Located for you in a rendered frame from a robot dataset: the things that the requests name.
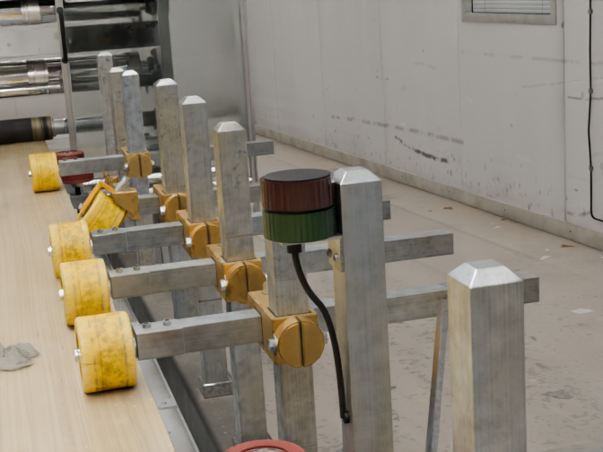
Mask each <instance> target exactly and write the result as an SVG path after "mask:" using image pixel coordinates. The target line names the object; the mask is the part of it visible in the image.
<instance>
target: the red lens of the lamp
mask: <svg viewBox="0 0 603 452"><path fill-rule="evenodd" d="M330 174H331V175H330V176H329V177H327V178H323V179H319V180H314V181H308V182H298V183H276V182H269V181H265V180H264V176H262V177H261V178H260V179H259V181H260V194H261V206H262V207H263V208H265V209H267V210H271V211H281V212H296V211H308V210H315V209H319V208H324V207H328V206H331V205H332V204H334V203H335V202H336V184H335V173H333V172H331V171H330Z"/></svg>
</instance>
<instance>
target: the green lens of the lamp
mask: <svg viewBox="0 0 603 452"><path fill-rule="evenodd" d="M262 220H263V232H264V238H265V239H268V240H271V241H276V242H289V243H291V242H308V241H315V240H321V239H327V238H330V237H333V236H335V235H336V234H337V216H336V204H334V206H333V207H332V208H330V209H327V210H325V211H322V212H317V213H305V214H275V213H268V212H266V211H265V209H264V208H262Z"/></svg>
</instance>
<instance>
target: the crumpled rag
mask: <svg viewBox="0 0 603 452"><path fill-rule="evenodd" d="M36 354H37V355H39V354H42V353H40V352H39V351H37V350H36V349H35V348H34V347H33V346H32V345H31V344H30V343H24V342H17V343H16V344H14V345H8V346H7V347H5V348H4V346H3V345H2V344H1V343H0V369H2V370H4V369H9V370H15V369H19V368H21V366H25V365H26V366H27V365H31V364H32V363H34V362H33V361H31V359H30V357H31V356H32V357H33V356H34V355H35V356H36Z"/></svg>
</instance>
